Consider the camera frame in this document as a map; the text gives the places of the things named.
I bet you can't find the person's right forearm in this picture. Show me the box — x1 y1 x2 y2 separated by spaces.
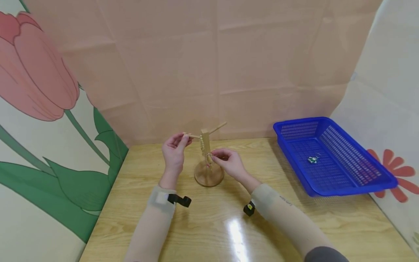
236 170 350 262

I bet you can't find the beaded bracelet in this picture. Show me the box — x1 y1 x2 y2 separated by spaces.
199 139 214 168

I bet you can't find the person's left hand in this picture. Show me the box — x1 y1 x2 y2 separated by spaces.
161 132 193 173

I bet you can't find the blue plastic basket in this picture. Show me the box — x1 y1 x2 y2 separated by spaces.
273 116 399 197

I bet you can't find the person's left forearm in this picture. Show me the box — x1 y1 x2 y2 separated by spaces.
124 168 183 262

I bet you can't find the wooden jewellery stand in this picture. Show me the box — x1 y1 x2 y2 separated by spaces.
183 122 228 188

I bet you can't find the person's right hand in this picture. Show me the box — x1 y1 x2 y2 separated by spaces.
211 148 246 180

